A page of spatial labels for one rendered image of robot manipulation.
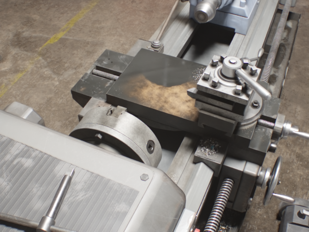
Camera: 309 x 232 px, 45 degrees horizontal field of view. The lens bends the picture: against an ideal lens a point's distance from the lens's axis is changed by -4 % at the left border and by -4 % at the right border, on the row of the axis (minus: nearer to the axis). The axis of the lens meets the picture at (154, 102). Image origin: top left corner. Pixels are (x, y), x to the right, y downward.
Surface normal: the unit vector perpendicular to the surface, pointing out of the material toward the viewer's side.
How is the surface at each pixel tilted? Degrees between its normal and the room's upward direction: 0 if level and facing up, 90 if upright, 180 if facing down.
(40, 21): 0
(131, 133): 29
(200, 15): 90
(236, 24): 90
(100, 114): 19
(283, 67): 0
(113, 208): 0
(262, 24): 36
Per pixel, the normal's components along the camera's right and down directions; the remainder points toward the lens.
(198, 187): 0.54, -0.41
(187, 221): 0.01, -0.71
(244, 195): -0.40, 0.64
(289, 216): -0.66, -0.67
